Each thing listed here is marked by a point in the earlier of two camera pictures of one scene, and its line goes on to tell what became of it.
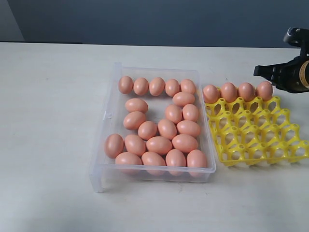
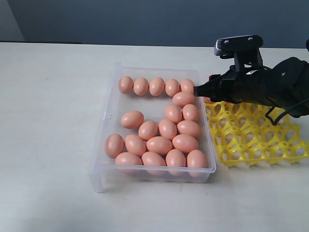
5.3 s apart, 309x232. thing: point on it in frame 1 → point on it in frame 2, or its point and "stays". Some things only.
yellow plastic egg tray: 255,132 stays
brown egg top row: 187,85 stays
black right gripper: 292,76 → 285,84
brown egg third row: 174,113 stays
